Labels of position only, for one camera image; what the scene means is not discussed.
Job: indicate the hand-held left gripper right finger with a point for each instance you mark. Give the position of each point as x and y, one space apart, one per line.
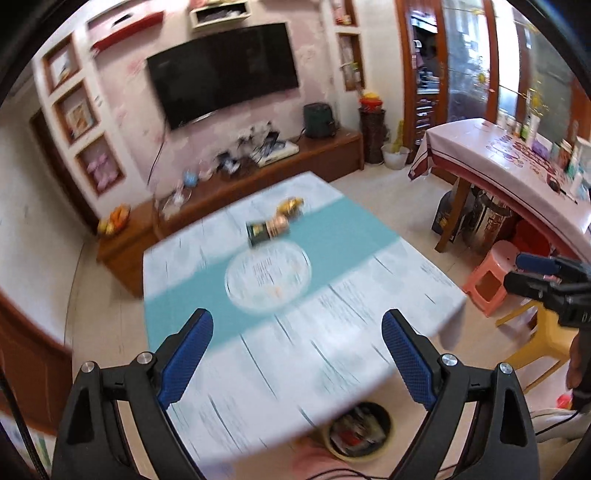
408 364

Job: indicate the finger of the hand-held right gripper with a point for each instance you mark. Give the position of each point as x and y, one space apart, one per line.
535 262
526 284

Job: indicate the row of bottles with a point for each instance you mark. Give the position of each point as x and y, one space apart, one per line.
535 122

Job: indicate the dark air fryer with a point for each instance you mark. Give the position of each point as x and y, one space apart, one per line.
318 120

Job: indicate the white wall shelf unit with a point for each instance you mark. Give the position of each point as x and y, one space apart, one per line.
99 106

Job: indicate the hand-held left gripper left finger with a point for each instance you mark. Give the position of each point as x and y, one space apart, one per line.
184 364

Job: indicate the side table with pink cloth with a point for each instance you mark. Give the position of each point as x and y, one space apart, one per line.
485 157

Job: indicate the yellow plastic stool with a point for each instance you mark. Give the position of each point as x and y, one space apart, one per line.
549 337

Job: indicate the pink dumbbell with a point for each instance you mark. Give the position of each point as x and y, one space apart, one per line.
100 162
105 176

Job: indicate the framed picture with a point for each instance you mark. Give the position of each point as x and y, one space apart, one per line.
81 119

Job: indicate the round bin with black liner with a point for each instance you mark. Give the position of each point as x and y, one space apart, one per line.
355 457

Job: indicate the wooden sliding glass door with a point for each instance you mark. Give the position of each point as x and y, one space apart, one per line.
466 60

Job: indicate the table with patterned cloth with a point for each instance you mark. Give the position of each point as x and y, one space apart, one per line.
351 258

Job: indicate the pink plastic stool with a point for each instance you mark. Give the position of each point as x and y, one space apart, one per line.
498 258

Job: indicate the blue snow globe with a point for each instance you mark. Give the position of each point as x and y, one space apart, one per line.
190 179

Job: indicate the wall niche shelves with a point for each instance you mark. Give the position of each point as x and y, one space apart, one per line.
351 55

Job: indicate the person's right forearm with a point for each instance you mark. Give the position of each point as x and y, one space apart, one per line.
577 360

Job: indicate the red and yellow basins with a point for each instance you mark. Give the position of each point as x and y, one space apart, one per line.
371 101

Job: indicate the white set-top box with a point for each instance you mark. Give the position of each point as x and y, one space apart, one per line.
281 152

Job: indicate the white bucket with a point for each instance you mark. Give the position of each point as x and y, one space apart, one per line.
395 159

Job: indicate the carved wooden door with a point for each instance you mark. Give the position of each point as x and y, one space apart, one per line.
27 360

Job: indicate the steel pot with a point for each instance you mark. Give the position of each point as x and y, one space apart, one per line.
485 221

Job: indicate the red wall shelf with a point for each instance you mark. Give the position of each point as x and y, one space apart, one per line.
127 30

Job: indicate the bowl of fruit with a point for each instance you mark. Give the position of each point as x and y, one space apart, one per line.
115 220

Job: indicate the small dark green box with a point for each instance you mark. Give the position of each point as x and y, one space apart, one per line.
257 234

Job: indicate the wooden television cabinet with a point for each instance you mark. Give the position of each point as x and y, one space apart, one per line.
323 152

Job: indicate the tall dark woven basket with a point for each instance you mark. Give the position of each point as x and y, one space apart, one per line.
371 138

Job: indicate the black wall television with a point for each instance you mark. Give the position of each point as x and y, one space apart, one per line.
221 74

